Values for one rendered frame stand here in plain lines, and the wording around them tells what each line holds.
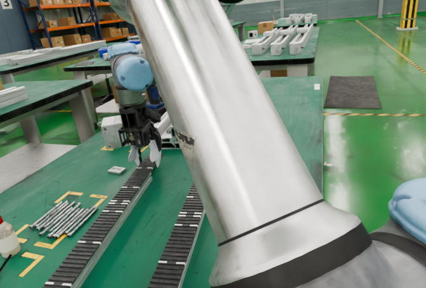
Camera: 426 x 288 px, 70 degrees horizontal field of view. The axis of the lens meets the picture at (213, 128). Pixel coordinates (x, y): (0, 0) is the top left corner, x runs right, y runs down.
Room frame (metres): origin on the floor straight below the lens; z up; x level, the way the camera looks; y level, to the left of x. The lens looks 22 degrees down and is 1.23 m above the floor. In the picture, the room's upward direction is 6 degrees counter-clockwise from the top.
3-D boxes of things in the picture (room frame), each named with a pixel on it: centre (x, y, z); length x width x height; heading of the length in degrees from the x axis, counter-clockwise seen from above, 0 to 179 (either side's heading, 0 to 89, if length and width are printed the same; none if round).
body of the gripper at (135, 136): (0.80, 0.21, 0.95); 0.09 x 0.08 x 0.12; 167
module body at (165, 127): (1.37, 0.08, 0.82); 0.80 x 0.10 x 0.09; 167
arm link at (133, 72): (0.72, 0.16, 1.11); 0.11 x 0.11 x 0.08; 22
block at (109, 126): (1.09, 0.36, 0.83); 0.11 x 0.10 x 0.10; 102
